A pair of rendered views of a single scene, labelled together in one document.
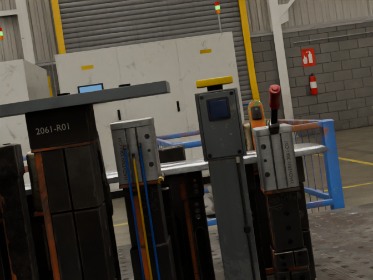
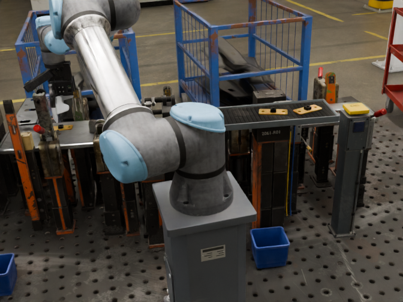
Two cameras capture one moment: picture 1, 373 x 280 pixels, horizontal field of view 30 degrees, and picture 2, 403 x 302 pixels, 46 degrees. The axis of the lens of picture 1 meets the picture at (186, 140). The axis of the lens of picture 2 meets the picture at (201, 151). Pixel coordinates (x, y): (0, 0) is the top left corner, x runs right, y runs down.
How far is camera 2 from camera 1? 82 cm
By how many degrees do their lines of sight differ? 25
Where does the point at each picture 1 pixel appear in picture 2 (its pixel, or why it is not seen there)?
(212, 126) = (353, 135)
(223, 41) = not seen: outside the picture
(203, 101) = (351, 122)
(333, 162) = (307, 44)
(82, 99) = (294, 123)
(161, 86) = (336, 118)
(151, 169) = (297, 136)
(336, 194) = (305, 64)
